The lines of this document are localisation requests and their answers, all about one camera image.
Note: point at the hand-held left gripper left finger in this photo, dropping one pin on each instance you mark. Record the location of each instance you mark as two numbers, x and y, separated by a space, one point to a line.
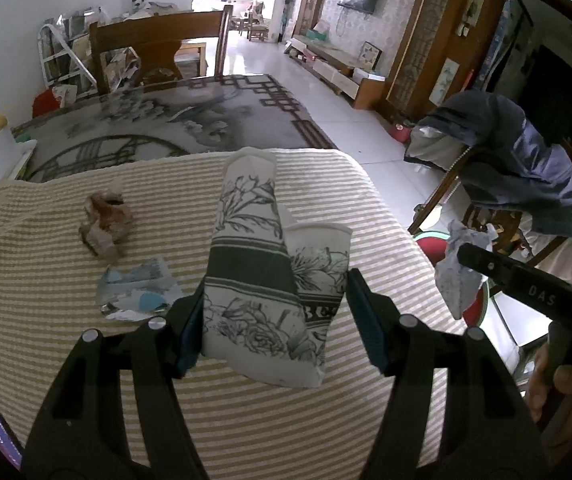
190 331

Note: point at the beige striped cloth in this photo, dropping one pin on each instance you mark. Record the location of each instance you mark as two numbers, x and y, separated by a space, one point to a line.
65 370

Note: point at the blue silver wrapper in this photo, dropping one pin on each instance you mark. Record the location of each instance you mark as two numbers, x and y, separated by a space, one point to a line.
135 290

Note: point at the white television cabinet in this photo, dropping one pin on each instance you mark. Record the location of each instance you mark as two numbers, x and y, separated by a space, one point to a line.
336 67

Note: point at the grey wrapper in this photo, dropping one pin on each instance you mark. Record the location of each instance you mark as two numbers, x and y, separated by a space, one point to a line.
458 280

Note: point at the framed picture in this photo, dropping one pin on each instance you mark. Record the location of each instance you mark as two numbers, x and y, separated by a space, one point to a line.
371 56

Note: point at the crumpled brown paper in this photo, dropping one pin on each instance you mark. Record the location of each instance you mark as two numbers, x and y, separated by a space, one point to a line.
106 225

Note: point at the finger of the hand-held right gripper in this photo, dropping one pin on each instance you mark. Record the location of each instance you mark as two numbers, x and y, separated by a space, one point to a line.
521 280

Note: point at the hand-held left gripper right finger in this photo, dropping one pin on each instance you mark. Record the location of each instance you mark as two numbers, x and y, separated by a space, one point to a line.
366 326

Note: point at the red bin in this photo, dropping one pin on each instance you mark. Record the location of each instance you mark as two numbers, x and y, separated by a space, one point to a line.
432 246

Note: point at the wooden chair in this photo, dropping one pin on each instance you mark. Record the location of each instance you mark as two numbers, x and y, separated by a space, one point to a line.
441 195
165 32

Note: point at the smartphone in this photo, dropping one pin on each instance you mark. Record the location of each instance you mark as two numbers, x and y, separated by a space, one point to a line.
5 440

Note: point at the wooden room divider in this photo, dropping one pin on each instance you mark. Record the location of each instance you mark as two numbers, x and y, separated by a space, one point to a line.
416 35

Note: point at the white metal rack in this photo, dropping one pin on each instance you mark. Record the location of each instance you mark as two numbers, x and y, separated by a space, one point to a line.
60 55

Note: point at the red bag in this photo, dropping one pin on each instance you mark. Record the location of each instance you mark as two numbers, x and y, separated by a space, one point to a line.
47 104

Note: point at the chair with blue jacket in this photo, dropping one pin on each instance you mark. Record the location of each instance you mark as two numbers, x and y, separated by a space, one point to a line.
506 160

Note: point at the floral paper cup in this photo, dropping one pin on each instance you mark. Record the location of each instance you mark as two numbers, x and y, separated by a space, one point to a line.
246 285

